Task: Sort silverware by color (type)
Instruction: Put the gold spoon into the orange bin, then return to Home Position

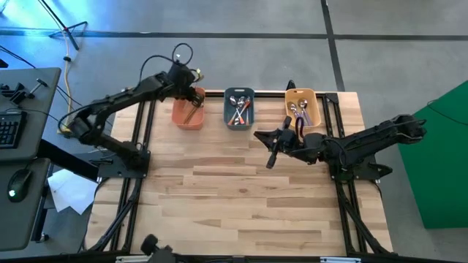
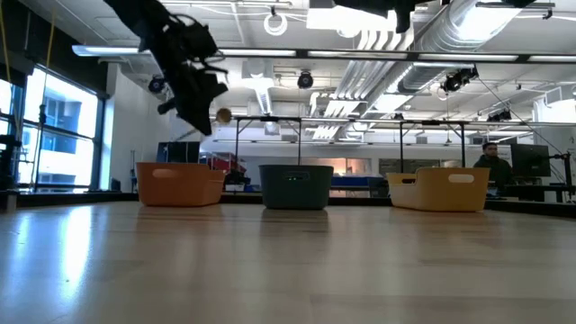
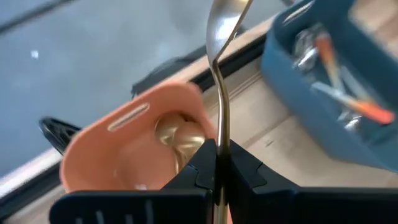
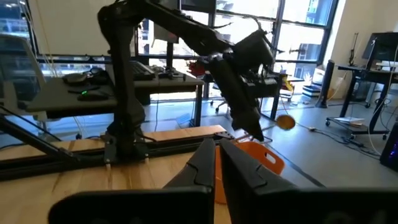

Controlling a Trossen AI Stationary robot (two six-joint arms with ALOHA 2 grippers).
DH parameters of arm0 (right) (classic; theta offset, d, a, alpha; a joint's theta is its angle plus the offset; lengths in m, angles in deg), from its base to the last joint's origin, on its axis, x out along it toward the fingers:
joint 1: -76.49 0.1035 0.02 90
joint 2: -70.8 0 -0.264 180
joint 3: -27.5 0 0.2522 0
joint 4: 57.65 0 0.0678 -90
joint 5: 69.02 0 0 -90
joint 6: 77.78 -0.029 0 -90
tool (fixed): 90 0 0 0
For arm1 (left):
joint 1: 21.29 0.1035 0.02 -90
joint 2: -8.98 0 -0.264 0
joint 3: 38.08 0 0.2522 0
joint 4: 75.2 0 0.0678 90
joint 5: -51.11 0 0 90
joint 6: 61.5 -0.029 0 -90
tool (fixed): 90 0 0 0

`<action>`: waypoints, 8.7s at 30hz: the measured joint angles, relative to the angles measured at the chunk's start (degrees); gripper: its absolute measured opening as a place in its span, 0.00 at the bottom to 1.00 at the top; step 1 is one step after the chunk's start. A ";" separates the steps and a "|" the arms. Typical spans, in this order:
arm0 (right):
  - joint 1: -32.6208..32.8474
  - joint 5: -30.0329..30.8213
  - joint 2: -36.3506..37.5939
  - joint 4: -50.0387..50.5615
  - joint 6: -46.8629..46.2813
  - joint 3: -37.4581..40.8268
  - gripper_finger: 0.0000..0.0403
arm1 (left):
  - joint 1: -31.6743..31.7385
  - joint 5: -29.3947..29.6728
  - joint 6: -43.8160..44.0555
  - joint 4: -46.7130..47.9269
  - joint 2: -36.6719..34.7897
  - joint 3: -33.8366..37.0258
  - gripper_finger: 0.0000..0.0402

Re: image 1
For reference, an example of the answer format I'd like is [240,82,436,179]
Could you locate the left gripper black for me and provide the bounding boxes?
[167,62,206,110]

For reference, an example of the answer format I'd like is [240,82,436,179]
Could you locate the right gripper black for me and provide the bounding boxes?
[254,115,312,169]

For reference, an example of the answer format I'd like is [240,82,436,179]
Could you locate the purple-handled silver spoon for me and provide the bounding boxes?
[287,101,303,120]
[298,97,312,127]

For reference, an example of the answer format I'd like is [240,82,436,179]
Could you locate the orange plastic bin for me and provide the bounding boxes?
[171,87,206,132]

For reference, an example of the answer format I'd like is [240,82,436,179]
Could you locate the dark teal plastic bin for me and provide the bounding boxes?
[223,86,256,132]

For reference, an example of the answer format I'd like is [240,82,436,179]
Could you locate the yellow plastic bin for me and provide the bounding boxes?
[284,88,322,129]

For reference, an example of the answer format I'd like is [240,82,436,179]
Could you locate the black tripod stand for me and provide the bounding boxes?
[36,0,89,51]

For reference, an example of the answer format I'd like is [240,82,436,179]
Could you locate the black desk support bar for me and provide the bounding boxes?
[36,138,99,182]

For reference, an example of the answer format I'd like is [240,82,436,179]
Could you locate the grey desk top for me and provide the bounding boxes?
[0,157,51,253]
[0,66,62,162]

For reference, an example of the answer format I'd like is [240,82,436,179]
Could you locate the black clamp knob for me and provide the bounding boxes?
[140,233,176,263]

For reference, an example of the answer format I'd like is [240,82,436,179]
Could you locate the white paper sheets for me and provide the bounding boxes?
[47,168,99,216]

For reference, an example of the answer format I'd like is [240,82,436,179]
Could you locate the black keyboard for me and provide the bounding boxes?
[0,110,28,150]

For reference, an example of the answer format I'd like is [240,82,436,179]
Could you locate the green floor mat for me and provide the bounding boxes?
[396,79,468,230]

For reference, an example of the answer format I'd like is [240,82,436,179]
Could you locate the black computer mouse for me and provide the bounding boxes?
[6,168,34,204]

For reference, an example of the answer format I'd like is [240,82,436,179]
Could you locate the black aluminium table frame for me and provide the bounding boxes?
[84,89,394,256]

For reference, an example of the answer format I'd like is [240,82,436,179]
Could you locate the beige cord with yellow plug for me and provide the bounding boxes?
[56,31,74,139]

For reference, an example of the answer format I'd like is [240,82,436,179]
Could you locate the silver metal bracket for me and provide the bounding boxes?
[320,256,362,263]
[115,255,159,263]

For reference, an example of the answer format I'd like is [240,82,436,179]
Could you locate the black desk clamp mount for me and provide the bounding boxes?
[0,77,49,106]

